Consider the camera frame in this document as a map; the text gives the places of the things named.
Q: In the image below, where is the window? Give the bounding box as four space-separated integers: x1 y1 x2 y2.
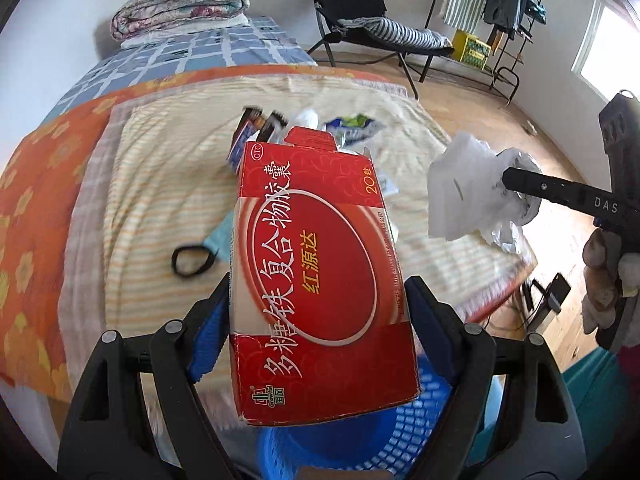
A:
572 0 640 101

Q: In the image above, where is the white plastic bag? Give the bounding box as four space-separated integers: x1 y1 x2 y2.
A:
427 132 541 255

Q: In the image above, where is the blue checkered bedsheet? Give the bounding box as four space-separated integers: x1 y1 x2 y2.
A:
43 16 316 122

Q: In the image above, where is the striped cushion on chair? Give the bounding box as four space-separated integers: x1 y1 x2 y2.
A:
337 16 452 51

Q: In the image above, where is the striped yellow towel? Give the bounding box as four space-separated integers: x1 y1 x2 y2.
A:
102 72 539 340

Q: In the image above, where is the red medicine box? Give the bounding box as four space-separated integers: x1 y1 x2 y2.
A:
230 127 420 427

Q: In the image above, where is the blue green snack wrapper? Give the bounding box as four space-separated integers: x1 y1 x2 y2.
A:
324 114 380 148

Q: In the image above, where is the folded floral quilt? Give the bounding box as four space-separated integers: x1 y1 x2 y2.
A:
111 0 250 42

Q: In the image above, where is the grey alcohol wipe packet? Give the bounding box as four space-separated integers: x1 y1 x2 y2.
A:
376 172 399 198

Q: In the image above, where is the white crumpled tissue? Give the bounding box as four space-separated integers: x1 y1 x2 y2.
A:
288 108 320 130

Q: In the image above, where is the yellow plastic crate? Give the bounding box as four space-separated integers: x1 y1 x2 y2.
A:
451 29 491 70

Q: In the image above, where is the black folding chair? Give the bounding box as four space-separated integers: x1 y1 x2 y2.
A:
308 0 454 96

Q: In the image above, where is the gloved right hand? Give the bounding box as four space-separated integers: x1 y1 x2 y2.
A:
582 229 639 334

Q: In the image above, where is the blue plastic basket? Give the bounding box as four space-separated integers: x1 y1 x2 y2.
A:
257 356 451 479

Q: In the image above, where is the dark hanging jacket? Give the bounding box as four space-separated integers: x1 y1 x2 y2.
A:
483 0 526 40

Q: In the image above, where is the black clothes rack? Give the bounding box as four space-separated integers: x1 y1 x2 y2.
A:
425 0 547 103

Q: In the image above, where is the light blue face mask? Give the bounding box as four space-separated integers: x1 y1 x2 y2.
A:
171 211 233 278

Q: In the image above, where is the orange floral bedsheet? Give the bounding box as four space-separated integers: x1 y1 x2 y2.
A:
1 65 383 402

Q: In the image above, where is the snickers bar wrapper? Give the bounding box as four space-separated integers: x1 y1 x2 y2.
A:
227 106 288 172

